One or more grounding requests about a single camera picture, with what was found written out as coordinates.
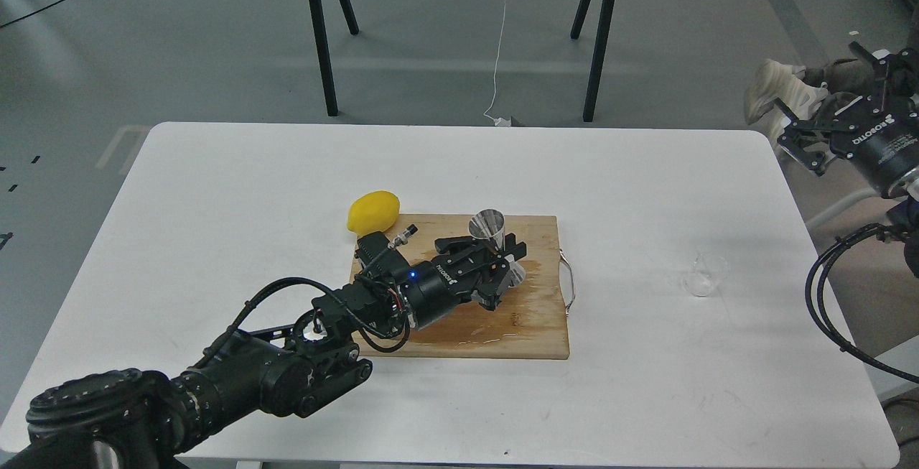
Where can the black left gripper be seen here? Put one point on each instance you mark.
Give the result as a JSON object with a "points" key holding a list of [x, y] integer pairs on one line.
{"points": [[465, 269]]}

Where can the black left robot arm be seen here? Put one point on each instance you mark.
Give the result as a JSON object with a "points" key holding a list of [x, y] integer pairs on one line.
{"points": [[289, 351]]}

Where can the person in brown shirt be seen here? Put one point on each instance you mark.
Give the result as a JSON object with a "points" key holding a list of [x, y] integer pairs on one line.
{"points": [[802, 89]]}

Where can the steel double jigger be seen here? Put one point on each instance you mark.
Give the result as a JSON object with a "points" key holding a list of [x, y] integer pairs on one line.
{"points": [[489, 226]]}

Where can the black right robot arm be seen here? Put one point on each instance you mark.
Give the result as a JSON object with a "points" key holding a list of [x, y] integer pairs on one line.
{"points": [[859, 287]]}

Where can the clear glass cup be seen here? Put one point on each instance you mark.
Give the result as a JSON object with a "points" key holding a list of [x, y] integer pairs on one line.
{"points": [[705, 274]]}

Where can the yellow lemon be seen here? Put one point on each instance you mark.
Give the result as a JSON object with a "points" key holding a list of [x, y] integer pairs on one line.
{"points": [[375, 211]]}

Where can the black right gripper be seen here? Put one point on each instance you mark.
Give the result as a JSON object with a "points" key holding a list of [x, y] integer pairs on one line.
{"points": [[883, 145]]}

